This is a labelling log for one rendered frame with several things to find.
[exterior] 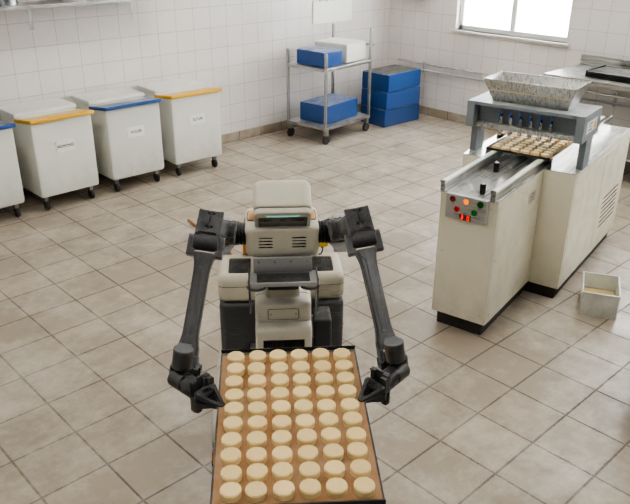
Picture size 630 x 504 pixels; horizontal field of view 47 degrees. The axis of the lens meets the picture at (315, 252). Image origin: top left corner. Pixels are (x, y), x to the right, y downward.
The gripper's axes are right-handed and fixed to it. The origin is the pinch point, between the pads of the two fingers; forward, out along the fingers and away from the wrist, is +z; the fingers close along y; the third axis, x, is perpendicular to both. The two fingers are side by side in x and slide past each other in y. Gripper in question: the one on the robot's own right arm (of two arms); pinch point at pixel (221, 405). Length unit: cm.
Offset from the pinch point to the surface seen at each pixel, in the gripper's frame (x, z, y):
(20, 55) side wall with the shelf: 195, -465, -1
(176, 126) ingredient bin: 292, -389, -67
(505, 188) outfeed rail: 237, -40, -17
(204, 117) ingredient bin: 321, -384, -64
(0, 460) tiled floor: -8, -144, -103
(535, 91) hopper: 300, -59, 20
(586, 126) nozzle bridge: 303, -27, 5
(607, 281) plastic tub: 323, -3, -95
